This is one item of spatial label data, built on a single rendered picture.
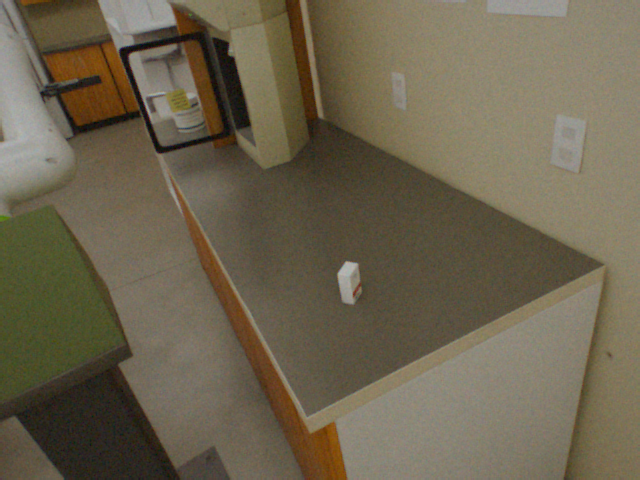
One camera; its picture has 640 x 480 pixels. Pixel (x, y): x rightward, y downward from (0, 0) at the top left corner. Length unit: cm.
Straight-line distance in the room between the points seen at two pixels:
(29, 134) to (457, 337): 97
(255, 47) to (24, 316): 103
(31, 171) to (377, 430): 87
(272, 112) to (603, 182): 104
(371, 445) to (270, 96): 115
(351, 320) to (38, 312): 61
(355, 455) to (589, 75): 85
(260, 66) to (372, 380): 111
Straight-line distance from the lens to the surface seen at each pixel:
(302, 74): 211
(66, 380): 115
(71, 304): 106
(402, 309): 100
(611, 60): 106
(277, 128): 170
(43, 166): 116
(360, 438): 95
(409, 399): 96
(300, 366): 92
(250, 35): 163
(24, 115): 125
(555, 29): 112
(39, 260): 101
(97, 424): 133
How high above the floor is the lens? 161
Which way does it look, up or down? 32 degrees down
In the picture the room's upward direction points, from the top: 10 degrees counter-clockwise
